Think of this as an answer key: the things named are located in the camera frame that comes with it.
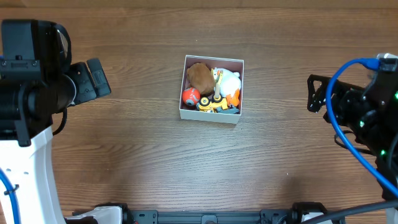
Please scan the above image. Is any yellow toy truck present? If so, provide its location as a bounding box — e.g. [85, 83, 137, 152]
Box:
[196, 96, 239, 114]

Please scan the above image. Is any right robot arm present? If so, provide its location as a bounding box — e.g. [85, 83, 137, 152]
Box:
[286, 53, 397, 223]

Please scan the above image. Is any blue right cable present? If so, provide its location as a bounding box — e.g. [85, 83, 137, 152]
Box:
[325, 57, 398, 198]

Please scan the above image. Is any thick black cable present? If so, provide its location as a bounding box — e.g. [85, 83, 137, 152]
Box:
[298, 198, 398, 224]

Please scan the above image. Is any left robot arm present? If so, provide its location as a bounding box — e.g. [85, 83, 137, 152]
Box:
[1, 19, 134, 223]

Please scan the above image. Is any yellow wooden rattle drum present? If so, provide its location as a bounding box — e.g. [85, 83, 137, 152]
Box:
[213, 70, 223, 103]

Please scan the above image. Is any blue left cable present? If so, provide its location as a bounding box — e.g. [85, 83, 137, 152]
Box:
[0, 167, 21, 224]

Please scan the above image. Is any white box pink interior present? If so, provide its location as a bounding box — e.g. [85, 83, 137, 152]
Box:
[179, 55, 244, 124]

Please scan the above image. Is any white plush duck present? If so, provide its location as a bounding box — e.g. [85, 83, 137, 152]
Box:
[211, 68, 242, 107]

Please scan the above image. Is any red toy ball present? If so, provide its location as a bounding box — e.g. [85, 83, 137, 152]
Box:
[182, 87, 200, 106]

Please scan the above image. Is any blue cable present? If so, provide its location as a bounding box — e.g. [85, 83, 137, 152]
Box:
[325, 57, 398, 198]
[0, 167, 21, 224]

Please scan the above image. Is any brown plush toy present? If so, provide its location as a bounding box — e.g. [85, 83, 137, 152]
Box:
[187, 63, 215, 95]

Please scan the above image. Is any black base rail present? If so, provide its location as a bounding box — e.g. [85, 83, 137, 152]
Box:
[119, 209, 289, 224]

